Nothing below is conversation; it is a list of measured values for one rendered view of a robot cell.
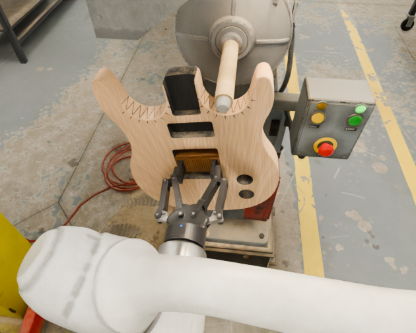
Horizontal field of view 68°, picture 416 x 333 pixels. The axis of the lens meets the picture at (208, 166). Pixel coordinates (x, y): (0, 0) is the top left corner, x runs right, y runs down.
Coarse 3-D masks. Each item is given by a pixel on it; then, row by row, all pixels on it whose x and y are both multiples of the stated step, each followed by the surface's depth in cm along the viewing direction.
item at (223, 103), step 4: (220, 96) 50; (224, 96) 50; (220, 100) 50; (224, 100) 49; (228, 100) 50; (216, 104) 50; (220, 104) 49; (224, 104) 49; (228, 104) 50; (220, 108) 50; (224, 108) 50; (228, 108) 50; (224, 112) 50
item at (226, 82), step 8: (232, 40) 61; (224, 48) 60; (232, 48) 59; (224, 56) 58; (232, 56) 58; (224, 64) 56; (232, 64) 56; (224, 72) 54; (232, 72) 55; (224, 80) 52; (232, 80) 53; (216, 88) 53; (224, 88) 51; (232, 88) 52; (216, 96) 50; (232, 96) 51
